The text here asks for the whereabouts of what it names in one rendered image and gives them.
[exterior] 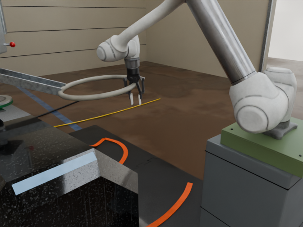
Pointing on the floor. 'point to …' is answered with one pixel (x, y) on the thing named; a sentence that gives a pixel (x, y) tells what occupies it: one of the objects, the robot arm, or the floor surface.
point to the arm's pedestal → (247, 191)
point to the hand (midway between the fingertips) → (135, 99)
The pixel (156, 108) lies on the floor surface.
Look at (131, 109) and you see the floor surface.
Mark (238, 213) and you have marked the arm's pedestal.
